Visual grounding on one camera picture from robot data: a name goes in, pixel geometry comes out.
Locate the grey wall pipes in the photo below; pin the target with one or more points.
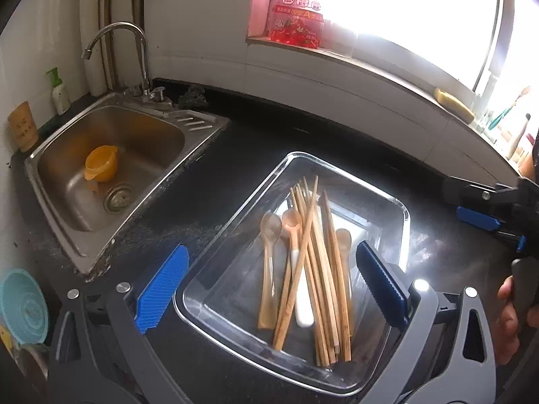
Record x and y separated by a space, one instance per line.
105 29

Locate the chrome faucet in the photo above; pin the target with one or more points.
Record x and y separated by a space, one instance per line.
145 67

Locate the brown wooden spoon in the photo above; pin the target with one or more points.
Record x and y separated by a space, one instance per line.
268 286

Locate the clear plastic container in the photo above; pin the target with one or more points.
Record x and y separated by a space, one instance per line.
219 303

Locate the window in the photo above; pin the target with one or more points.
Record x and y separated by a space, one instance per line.
400 8

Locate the small wooden spoon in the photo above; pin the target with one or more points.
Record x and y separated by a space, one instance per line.
344 240

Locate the black scouring pad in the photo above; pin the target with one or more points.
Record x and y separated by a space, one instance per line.
191 97

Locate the teal round strainer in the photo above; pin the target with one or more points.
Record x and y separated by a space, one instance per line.
23 307

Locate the yellow sponge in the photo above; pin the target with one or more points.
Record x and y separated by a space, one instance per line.
454 105

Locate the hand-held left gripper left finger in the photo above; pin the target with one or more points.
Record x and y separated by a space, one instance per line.
162 288

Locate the tan cup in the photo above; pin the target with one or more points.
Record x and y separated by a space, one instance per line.
23 128

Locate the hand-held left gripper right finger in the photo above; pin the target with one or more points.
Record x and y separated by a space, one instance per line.
381 288

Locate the stainless steel sink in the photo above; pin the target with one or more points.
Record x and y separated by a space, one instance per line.
139 143

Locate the white soap pump bottle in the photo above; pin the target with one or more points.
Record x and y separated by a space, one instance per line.
61 99

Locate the orange plastic cup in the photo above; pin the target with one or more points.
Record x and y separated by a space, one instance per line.
101 164

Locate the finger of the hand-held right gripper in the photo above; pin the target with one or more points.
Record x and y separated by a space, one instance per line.
467 191
478 218

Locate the red detergent pouch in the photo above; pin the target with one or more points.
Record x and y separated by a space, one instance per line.
294 12

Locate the pile of wooden chopsticks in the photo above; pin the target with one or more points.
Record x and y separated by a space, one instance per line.
324 294

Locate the person's right hand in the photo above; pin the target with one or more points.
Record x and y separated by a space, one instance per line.
507 336

